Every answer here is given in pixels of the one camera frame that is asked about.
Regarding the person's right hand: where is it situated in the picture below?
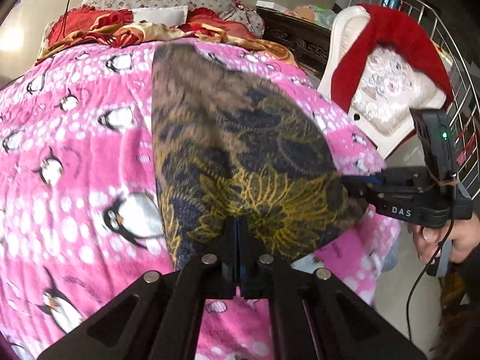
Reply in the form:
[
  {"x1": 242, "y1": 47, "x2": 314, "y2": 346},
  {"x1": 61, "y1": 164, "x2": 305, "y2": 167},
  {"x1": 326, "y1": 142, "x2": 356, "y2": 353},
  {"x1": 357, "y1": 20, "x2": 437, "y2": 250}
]
[{"x1": 410, "y1": 211, "x2": 480, "y2": 265}]

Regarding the red cloth on chair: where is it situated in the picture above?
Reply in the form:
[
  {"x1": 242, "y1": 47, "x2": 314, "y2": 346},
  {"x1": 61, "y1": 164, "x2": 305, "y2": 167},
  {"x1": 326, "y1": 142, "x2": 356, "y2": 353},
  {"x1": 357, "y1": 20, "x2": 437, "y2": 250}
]
[{"x1": 330, "y1": 3, "x2": 454, "y2": 111}]

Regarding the red cushion right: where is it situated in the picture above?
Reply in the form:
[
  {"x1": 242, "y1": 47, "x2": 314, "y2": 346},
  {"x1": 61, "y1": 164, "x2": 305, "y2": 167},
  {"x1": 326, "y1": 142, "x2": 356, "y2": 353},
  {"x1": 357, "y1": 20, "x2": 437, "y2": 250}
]
[{"x1": 178, "y1": 7, "x2": 256, "y2": 40}]

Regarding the dark carved wooden nightstand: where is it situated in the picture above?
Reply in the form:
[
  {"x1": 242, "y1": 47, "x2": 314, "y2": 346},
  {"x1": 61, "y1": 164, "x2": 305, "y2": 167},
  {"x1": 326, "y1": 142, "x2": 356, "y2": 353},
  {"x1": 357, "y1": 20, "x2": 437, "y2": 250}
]
[{"x1": 256, "y1": 7, "x2": 331, "y2": 79}]

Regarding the pink penguin fleece blanket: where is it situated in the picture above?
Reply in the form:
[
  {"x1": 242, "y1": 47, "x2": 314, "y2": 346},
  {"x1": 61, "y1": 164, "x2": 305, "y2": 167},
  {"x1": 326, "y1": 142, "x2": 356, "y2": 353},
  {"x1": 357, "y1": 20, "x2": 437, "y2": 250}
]
[{"x1": 1, "y1": 38, "x2": 400, "y2": 359}]

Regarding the red heart cushion left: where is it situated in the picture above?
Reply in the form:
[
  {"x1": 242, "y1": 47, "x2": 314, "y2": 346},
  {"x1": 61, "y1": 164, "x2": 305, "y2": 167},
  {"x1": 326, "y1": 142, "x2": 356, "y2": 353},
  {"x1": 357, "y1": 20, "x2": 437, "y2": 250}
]
[{"x1": 46, "y1": 5, "x2": 134, "y2": 46}]

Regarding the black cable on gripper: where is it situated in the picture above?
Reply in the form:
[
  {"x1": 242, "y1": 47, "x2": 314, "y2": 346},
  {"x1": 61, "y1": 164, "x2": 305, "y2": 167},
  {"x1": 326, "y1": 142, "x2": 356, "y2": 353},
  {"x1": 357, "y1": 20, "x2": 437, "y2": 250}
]
[{"x1": 405, "y1": 209, "x2": 457, "y2": 344}]

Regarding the red gold satin quilt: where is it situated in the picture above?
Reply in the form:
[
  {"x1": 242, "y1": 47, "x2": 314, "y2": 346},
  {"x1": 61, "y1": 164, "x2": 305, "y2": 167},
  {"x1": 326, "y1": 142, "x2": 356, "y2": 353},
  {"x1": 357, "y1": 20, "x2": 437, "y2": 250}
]
[{"x1": 36, "y1": 19, "x2": 297, "y2": 66}]

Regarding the metal stair railing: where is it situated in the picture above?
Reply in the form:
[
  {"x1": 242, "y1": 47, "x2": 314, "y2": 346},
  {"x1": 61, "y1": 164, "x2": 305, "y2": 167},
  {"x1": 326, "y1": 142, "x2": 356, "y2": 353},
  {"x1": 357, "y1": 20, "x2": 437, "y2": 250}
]
[{"x1": 348, "y1": 0, "x2": 479, "y2": 198}]

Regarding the white upholstered chair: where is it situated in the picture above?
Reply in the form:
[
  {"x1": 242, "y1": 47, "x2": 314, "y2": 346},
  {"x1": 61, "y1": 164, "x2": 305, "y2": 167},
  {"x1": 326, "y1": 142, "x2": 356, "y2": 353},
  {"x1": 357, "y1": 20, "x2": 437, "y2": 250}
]
[{"x1": 319, "y1": 5, "x2": 446, "y2": 158}]

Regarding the dark floral patterned garment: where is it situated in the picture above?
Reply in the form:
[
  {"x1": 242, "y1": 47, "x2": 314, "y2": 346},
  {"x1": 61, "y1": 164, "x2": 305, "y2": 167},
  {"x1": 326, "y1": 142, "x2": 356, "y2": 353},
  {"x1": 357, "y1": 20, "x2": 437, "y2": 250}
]
[{"x1": 151, "y1": 42, "x2": 367, "y2": 269}]

